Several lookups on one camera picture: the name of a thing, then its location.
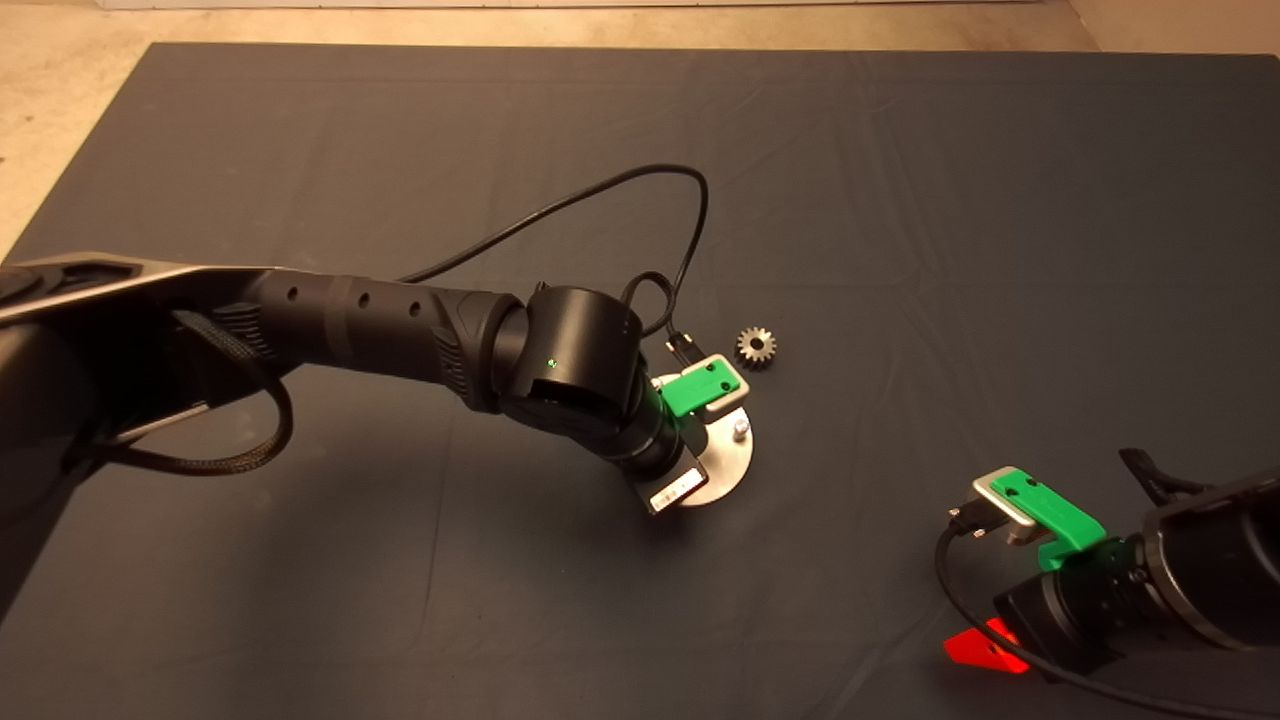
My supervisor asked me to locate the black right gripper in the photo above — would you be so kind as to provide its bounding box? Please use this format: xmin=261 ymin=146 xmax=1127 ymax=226
xmin=943 ymin=575 xmax=1096 ymax=683

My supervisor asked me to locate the thick braided black cable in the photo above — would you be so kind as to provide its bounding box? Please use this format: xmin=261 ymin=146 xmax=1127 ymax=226
xmin=65 ymin=308 xmax=297 ymax=477

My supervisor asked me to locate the thin braided black cable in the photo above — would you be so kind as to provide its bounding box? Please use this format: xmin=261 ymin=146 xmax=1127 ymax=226
xmin=1119 ymin=447 xmax=1213 ymax=504
xmin=620 ymin=271 xmax=683 ymax=338

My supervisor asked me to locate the gripper silver camera box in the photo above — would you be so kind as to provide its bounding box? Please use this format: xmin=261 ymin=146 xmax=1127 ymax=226
xmin=972 ymin=468 xmax=1041 ymax=546
xmin=690 ymin=354 xmax=752 ymax=421

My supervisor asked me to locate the left gripper green camera mount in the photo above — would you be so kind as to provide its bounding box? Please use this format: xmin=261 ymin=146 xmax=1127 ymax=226
xmin=660 ymin=355 xmax=749 ymax=421

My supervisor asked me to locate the gripper green camera mount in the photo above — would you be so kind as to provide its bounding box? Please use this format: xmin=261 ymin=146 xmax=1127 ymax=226
xmin=660 ymin=355 xmax=749 ymax=421
xmin=1000 ymin=467 xmax=1109 ymax=573

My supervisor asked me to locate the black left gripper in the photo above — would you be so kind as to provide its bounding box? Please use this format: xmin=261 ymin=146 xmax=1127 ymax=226
xmin=622 ymin=442 xmax=712 ymax=518

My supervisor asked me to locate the right gripper silver camera box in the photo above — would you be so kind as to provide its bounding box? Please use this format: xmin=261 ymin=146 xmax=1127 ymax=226
xmin=972 ymin=468 xmax=1041 ymax=546

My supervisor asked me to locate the right gripper green camera mount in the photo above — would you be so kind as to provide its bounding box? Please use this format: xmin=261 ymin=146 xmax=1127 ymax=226
xmin=1000 ymin=467 xmax=1109 ymax=573

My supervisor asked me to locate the round metal carrier plate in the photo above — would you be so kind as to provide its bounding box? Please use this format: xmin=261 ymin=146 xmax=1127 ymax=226
xmin=652 ymin=376 xmax=756 ymax=508

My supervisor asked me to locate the dark grey table cloth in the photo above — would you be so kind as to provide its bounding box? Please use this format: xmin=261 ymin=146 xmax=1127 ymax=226
xmin=0 ymin=40 xmax=1280 ymax=720

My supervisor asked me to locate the right camera thin black cable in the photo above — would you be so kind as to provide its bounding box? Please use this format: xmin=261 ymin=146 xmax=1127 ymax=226
xmin=935 ymin=502 xmax=1280 ymax=720

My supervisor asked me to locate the dark steel planetary gear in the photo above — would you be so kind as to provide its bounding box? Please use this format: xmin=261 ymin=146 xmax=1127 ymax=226
xmin=736 ymin=326 xmax=779 ymax=371

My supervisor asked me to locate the left gripper silver camera box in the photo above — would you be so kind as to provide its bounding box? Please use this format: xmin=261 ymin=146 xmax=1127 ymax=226
xmin=690 ymin=354 xmax=752 ymax=421

